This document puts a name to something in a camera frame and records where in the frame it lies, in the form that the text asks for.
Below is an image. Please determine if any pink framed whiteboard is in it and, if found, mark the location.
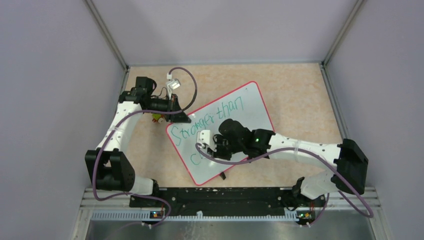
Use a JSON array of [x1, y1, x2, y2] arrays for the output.
[[166, 81, 274, 186]]

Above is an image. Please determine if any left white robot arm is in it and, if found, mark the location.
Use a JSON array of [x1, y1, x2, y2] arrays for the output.
[[84, 74, 191, 207]]

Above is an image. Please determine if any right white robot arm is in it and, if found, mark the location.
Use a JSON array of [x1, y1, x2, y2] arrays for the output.
[[197, 119, 369, 206]]

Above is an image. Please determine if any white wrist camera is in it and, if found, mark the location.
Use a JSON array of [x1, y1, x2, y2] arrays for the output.
[[166, 73, 181, 98], [196, 129, 215, 151]]

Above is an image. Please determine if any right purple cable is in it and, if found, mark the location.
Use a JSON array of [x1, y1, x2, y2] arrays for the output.
[[195, 142, 375, 228]]

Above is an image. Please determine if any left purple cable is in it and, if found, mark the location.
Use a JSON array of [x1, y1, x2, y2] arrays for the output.
[[91, 66, 198, 229]]

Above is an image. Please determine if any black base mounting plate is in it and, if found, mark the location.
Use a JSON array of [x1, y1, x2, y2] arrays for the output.
[[129, 187, 326, 217]]

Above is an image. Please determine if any red yellow toy brick car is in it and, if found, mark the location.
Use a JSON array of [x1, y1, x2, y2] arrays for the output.
[[156, 114, 165, 124]]

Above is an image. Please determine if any purple cable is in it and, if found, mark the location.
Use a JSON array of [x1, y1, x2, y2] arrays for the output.
[[195, 142, 375, 228], [91, 66, 198, 229]]

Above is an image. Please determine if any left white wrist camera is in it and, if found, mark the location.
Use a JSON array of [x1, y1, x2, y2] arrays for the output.
[[166, 73, 181, 98]]

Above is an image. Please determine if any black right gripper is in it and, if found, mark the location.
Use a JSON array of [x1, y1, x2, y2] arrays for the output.
[[207, 134, 245, 161]]

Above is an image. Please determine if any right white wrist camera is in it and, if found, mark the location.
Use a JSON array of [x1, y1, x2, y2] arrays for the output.
[[196, 129, 215, 151]]

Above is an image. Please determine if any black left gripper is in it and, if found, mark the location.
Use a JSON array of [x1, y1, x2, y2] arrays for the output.
[[145, 93, 191, 123]]

